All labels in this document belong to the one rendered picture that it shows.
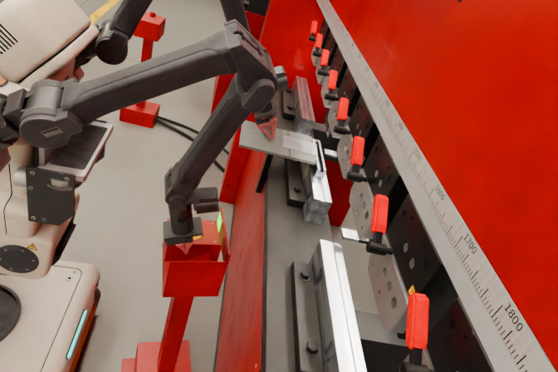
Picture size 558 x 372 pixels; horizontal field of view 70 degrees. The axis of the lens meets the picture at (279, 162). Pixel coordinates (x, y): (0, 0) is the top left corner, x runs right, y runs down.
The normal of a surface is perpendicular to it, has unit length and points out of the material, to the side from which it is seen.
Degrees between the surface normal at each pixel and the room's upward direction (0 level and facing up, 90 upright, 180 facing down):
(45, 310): 0
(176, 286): 90
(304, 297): 0
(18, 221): 90
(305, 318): 0
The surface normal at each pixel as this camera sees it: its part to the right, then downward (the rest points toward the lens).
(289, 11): 0.02, 0.54
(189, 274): 0.23, 0.58
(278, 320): 0.28, -0.81
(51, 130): 0.19, 0.77
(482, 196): -0.96, -0.23
